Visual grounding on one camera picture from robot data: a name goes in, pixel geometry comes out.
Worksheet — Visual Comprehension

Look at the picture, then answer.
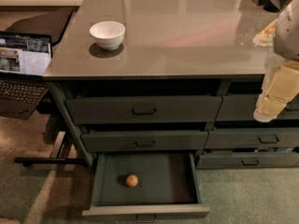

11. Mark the open bottom left drawer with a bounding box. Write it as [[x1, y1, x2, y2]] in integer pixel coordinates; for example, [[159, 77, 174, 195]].
[[82, 152, 209, 224]]

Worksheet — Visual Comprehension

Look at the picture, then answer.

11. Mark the top right grey drawer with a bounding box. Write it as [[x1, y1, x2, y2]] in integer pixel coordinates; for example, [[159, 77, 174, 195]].
[[216, 94, 299, 121]]

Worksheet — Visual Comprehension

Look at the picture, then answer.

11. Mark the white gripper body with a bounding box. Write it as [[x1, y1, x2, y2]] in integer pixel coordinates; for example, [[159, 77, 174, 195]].
[[263, 53, 285, 94]]

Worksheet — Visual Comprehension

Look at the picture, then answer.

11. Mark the middle left grey drawer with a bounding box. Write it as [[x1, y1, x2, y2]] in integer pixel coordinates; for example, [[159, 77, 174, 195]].
[[81, 130, 208, 152]]

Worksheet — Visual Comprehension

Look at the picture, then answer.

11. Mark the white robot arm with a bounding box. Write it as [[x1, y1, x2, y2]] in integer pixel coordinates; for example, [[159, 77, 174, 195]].
[[253, 0, 299, 122]]

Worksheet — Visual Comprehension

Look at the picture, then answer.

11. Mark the top left grey drawer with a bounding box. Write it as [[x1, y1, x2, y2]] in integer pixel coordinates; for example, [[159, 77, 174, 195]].
[[65, 95, 221, 124]]

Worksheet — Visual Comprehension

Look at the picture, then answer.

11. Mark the white ceramic bowl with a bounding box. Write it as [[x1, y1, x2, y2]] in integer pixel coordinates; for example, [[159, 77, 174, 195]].
[[90, 21, 126, 50]]

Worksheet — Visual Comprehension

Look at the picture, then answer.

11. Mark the small orange fruit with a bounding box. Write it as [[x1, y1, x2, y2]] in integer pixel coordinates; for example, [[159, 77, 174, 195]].
[[126, 175, 138, 188]]

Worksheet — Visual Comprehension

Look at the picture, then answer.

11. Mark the grey drawer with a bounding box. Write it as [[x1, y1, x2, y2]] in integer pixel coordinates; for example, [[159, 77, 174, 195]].
[[81, 130, 208, 152], [205, 128, 299, 149], [216, 94, 299, 121], [65, 95, 221, 124], [197, 152, 299, 169]]

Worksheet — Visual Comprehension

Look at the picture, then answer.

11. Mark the middle right grey drawer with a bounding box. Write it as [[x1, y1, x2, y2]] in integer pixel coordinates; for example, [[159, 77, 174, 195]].
[[205, 128, 299, 149]]

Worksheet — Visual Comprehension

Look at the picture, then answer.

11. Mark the bottom right grey drawer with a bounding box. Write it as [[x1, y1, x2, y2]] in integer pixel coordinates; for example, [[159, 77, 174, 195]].
[[197, 152, 299, 169]]

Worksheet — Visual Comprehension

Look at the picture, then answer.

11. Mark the dark chair seat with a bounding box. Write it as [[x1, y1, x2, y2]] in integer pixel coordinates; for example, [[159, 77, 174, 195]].
[[6, 7, 74, 46]]

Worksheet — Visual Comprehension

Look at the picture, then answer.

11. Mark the open black laptop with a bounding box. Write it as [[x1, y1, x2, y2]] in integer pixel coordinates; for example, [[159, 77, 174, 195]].
[[0, 31, 52, 119]]

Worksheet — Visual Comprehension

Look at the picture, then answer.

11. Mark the black laptop stand base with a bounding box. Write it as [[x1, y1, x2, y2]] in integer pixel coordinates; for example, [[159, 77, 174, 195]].
[[13, 131, 87, 168]]

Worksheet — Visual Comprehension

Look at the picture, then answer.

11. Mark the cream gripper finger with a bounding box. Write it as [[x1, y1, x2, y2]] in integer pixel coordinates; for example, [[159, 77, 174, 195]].
[[253, 60, 299, 122], [253, 20, 278, 47]]

